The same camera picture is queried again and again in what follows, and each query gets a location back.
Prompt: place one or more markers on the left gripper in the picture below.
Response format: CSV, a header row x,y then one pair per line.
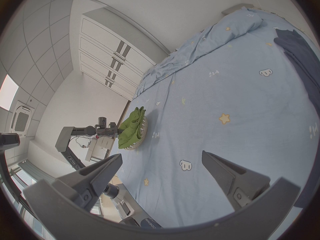
x,y
107,132

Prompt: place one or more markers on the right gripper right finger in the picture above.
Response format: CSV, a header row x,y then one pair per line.
x,y
240,181

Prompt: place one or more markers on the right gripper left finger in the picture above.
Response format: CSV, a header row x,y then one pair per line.
x,y
85,181

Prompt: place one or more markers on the green shorts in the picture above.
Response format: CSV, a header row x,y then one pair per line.
x,y
130,129

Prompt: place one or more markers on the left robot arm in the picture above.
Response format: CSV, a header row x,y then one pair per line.
x,y
65,139

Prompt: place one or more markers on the round woven basket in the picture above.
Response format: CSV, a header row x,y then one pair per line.
x,y
143,131

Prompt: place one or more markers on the bed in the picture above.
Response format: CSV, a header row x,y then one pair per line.
x,y
225,96

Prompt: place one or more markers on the blue-green curtain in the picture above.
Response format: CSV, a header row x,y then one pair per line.
x,y
25,171

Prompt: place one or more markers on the white ceiling air vent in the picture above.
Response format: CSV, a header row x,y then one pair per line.
x,y
23,119

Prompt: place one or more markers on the white wardrobe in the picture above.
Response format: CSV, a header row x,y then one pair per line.
x,y
100,46

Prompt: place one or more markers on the ceiling light panel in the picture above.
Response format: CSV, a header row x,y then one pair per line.
x,y
8,92

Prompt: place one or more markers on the dark blue T-shirt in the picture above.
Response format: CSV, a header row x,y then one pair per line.
x,y
300,59

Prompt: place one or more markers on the pale blue quilt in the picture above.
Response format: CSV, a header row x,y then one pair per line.
x,y
212,41

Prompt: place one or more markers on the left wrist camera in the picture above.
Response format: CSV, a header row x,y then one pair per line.
x,y
112,124

